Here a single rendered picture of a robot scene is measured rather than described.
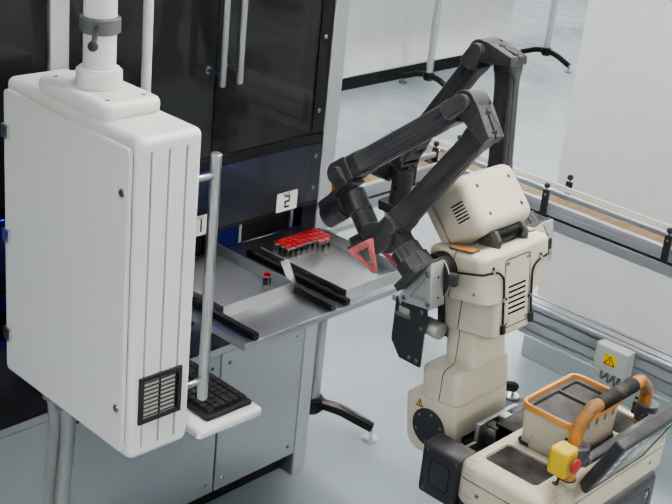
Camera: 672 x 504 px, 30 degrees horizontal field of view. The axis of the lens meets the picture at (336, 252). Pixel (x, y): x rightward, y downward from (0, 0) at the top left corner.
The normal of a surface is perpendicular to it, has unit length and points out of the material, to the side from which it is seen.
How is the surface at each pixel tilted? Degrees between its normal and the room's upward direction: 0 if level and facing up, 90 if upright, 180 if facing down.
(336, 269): 0
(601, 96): 90
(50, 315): 90
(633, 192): 90
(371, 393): 0
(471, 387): 82
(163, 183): 90
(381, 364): 0
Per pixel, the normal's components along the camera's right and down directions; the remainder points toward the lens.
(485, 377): 0.73, 0.21
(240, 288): 0.09, -0.91
